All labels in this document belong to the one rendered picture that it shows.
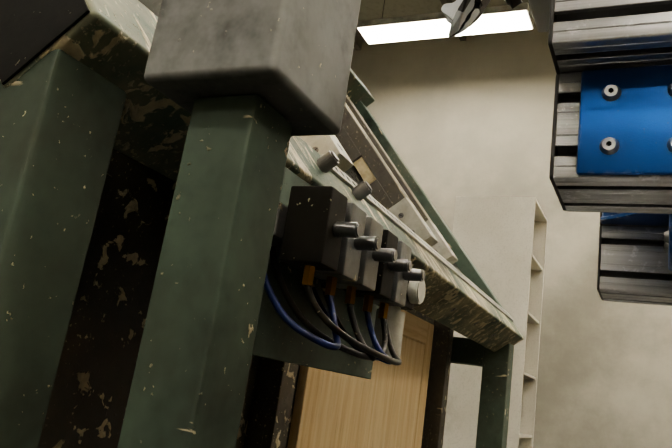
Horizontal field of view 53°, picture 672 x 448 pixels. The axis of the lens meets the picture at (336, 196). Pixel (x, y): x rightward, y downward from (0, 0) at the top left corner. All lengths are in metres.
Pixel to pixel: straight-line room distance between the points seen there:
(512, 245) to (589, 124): 4.42
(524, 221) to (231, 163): 4.54
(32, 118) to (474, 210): 4.60
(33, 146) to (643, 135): 0.48
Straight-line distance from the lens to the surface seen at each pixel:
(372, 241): 0.81
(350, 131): 1.82
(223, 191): 0.50
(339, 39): 0.58
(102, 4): 0.65
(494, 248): 4.98
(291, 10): 0.51
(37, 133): 0.61
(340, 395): 1.70
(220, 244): 0.49
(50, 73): 0.63
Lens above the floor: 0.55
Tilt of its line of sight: 16 degrees up
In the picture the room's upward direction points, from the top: 9 degrees clockwise
